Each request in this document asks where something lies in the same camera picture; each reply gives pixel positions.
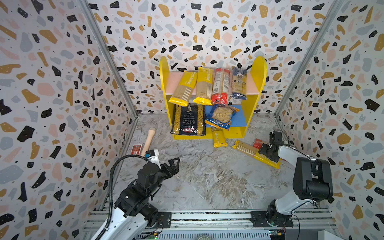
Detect red long spaghetti pack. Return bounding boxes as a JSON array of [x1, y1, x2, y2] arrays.
[[253, 139, 263, 149]]

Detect dark penne pasta bag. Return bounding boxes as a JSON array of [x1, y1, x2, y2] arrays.
[[170, 104, 206, 137]]

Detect blue orange orecchiette bag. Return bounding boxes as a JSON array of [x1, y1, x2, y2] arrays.
[[205, 104, 239, 130]]

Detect yellow Pastatime spaghetti pack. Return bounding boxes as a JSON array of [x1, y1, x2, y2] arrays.
[[169, 71, 198, 107]]

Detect red clear spaghetti pack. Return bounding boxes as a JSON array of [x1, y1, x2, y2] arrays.
[[212, 68, 231, 105]]

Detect blue yellow spaghetti pack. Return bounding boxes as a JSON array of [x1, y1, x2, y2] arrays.
[[231, 68, 247, 100]]

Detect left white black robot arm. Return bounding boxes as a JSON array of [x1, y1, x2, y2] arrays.
[[92, 158, 180, 240]]

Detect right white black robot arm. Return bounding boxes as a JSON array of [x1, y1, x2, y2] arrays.
[[259, 131, 334, 227]]

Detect pink upper shelf board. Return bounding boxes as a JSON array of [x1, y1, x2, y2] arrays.
[[165, 72, 259, 96]]

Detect red playing card box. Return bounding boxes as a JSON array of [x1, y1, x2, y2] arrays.
[[131, 145, 142, 155]]

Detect wooden rolling pin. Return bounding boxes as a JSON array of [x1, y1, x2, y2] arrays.
[[141, 128, 156, 156]]

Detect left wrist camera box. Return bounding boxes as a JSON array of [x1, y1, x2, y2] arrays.
[[144, 150, 161, 168]]

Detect black corrugated cable hose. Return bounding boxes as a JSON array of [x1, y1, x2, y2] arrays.
[[94, 154, 149, 240]]

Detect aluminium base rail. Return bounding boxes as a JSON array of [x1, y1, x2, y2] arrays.
[[80, 209, 340, 240]]

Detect yellow shelf unit frame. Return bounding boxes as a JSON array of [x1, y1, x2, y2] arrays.
[[160, 57, 267, 139]]

